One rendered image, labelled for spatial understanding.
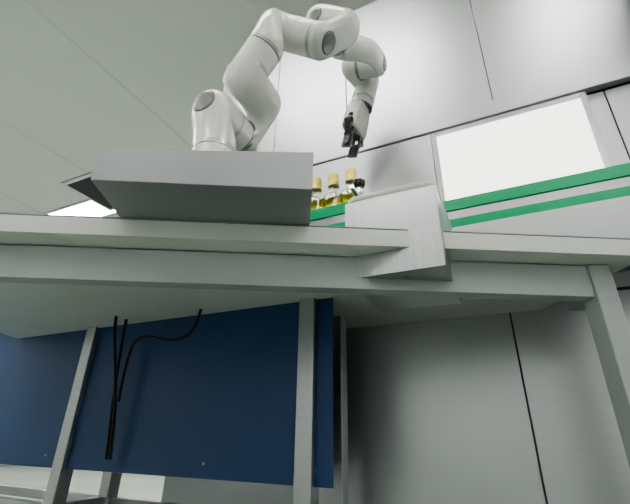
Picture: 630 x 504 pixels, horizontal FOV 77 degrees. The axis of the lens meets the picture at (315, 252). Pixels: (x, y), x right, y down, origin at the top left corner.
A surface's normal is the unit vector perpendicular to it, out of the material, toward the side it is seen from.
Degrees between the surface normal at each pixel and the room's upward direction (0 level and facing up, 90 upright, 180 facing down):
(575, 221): 90
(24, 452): 90
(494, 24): 90
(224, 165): 90
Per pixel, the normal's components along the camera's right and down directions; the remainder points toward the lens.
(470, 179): -0.43, -0.39
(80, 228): 0.06, -0.42
